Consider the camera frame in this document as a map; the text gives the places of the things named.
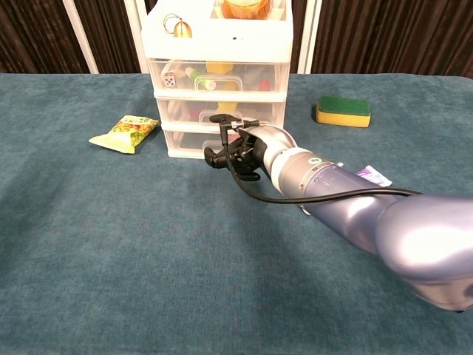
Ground white purple toothpaste tube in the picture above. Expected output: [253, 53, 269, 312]
[299, 165, 393, 216]

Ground yellow sponge with green pad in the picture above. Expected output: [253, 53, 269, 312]
[315, 95, 372, 129]

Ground yellow green snack bag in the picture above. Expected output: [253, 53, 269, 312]
[88, 115, 160, 155]

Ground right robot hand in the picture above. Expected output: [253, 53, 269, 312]
[203, 114, 298, 182]

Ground clear drawer holding die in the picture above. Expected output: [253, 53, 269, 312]
[147, 58, 291, 94]

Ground white frame post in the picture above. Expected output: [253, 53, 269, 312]
[123, 0, 151, 74]
[61, 0, 100, 74]
[297, 0, 322, 74]

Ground teal table cloth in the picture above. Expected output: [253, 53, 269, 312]
[0, 72, 473, 355]

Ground gold bell with ring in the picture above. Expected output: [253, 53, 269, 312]
[163, 13, 194, 39]

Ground green white tube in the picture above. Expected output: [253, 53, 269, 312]
[184, 67, 217, 91]

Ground white plastic drawer unit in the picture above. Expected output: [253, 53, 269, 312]
[140, 0, 295, 163]

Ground clear drawer holding duck toy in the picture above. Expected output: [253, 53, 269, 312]
[156, 98, 286, 129]

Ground orange round jar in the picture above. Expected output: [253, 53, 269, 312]
[220, 0, 273, 20]

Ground yellow block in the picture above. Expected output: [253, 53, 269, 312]
[205, 61, 234, 75]

